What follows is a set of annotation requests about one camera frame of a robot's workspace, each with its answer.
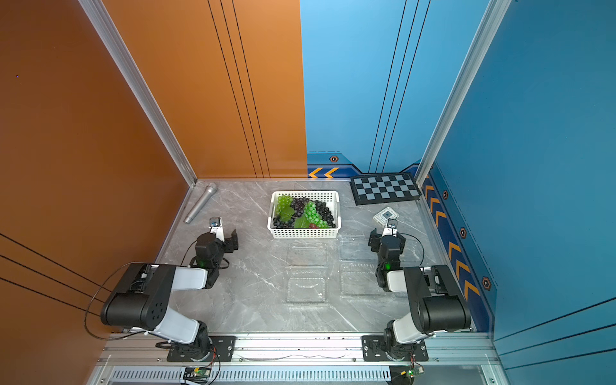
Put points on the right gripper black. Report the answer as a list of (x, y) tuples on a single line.
[(374, 241)]

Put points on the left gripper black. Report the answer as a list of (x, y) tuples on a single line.
[(233, 243)]

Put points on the clear clamshell container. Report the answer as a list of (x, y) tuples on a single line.
[(307, 273), (357, 269)]

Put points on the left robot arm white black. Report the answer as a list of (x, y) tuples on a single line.
[(140, 299)]

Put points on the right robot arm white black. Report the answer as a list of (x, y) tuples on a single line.
[(435, 301)]

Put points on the small black grape bunch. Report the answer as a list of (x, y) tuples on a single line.
[(283, 223)]

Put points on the black grey chessboard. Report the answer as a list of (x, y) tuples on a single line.
[(384, 188)]

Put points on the silver microphone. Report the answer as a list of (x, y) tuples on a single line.
[(210, 190)]

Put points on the green grape leaf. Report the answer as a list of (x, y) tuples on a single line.
[(286, 214), (302, 223)]

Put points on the white perforated plastic basket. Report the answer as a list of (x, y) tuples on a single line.
[(331, 198)]

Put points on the small green grape bunch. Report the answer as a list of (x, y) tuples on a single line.
[(282, 202)]

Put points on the dark purple grape bunch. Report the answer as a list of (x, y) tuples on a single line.
[(298, 204)]

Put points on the left green circuit board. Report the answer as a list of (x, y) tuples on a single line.
[(196, 375)]

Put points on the green circuit board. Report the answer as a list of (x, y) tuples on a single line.
[(196, 375), (413, 371)]

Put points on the right green circuit board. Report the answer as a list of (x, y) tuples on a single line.
[(413, 371)]

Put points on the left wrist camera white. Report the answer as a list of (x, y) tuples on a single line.
[(216, 225)]

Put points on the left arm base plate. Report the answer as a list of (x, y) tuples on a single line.
[(212, 349)]

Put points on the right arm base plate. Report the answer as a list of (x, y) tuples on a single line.
[(377, 348)]

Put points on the aluminium rail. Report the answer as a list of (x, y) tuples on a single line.
[(306, 349)]

